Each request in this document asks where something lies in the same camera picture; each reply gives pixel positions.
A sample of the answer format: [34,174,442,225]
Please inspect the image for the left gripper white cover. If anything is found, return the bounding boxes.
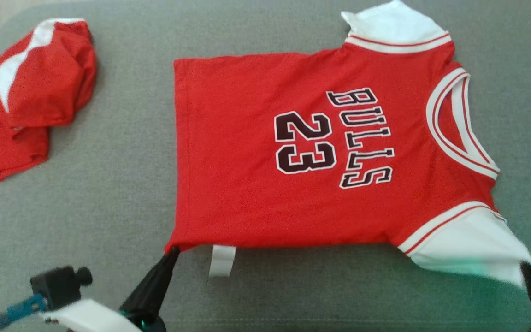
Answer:
[39,247,181,332]

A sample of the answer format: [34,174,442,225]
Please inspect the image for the red Bulls 23 jersey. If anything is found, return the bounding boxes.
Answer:
[164,0,531,287]

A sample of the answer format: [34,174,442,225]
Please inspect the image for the red shorts with white stripe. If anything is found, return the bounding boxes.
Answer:
[0,18,97,195]

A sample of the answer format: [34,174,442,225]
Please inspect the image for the blue cable connector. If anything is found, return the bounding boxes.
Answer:
[0,294,48,331]

